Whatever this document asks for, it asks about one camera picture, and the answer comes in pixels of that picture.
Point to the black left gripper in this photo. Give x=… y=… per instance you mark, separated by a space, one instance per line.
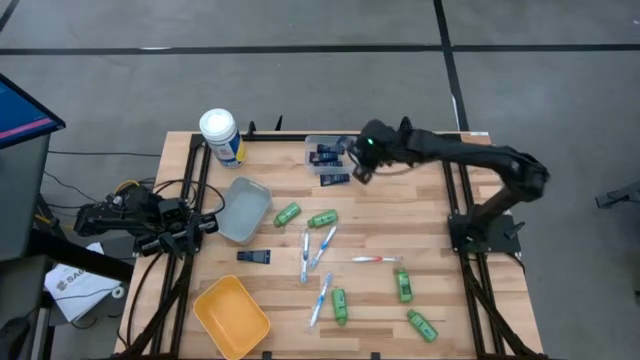
x=177 y=232

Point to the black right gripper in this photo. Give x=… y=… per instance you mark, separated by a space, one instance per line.
x=377 y=145

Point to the dark blue toothpaste tube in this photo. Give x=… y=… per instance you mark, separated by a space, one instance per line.
x=330 y=148
x=322 y=156
x=253 y=256
x=334 y=179
x=327 y=164

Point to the grey plastic bin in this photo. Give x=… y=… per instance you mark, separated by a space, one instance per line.
x=245 y=210

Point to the green travel bottle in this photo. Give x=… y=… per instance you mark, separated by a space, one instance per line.
x=287 y=214
x=339 y=306
x=404 y=285
x=422 y=326
x=322 y=219

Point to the blue toothbrush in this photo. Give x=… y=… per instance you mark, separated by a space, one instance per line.
x=304 y=255
x=323 y=246
x=319 y=301

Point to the red toothbrush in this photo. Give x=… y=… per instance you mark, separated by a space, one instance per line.
x=375 y=259

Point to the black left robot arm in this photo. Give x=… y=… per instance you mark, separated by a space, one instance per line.
x=115 y=215

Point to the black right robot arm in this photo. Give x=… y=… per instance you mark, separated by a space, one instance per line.
x=475 y=152

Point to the clear plastic container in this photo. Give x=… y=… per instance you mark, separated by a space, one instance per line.
x=311 y=141

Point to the yellow plastic bin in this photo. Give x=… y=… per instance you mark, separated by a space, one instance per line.
x=230 y=317

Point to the small white tape roll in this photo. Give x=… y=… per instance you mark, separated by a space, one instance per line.
x=118 y=292

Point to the white wipes canister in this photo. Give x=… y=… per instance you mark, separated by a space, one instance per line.
x=220 y=130

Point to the black stand bar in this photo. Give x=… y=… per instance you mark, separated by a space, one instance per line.
x=75 y=255

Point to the white printed paper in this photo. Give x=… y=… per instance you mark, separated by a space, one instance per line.
x=75 y=295

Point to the dark grey rounded device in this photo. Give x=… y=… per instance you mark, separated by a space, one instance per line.
x=12 y=340

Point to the monitor with blue screen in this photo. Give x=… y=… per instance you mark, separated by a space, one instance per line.
x=20 y=115

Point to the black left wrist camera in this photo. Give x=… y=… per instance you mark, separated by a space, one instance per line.
x=173 y=208

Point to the black aluminium table frame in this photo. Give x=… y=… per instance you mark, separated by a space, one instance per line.
x=280 y=137

